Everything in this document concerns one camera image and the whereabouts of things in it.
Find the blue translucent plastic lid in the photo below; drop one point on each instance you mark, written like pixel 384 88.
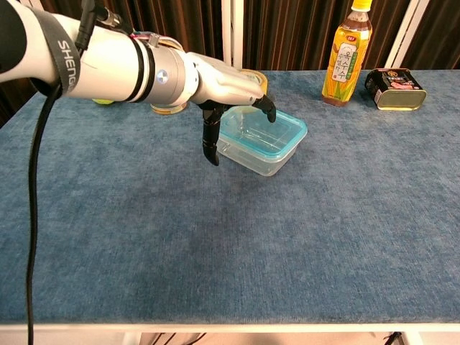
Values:
pixel 251 129

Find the round silver metal tin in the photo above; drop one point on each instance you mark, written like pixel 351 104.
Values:
pixel 169 109

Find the yellow tennis ball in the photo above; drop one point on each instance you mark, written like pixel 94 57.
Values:
pixel 104 103

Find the white table leg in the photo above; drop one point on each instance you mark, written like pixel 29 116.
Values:
pixel 132 339
pixel 414 339

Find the yellow corn tea bottle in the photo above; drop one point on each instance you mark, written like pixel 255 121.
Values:
pixel 345 72

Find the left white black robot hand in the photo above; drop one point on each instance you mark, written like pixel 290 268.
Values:
pixel 223 82

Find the clear plastic food container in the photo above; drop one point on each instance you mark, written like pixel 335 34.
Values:
pixel 251 161

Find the blue table cloth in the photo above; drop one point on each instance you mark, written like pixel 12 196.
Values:
pixel 251 251

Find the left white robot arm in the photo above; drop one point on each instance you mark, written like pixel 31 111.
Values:
pixel 108 64

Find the white frame post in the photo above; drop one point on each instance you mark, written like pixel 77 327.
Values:
pixel 407 32
pixel 232 32

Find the black luncheon meat can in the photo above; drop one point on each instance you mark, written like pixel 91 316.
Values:
pixel 395 90

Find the yellow packing tape roll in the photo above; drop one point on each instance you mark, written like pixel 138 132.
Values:
pixel 264 86

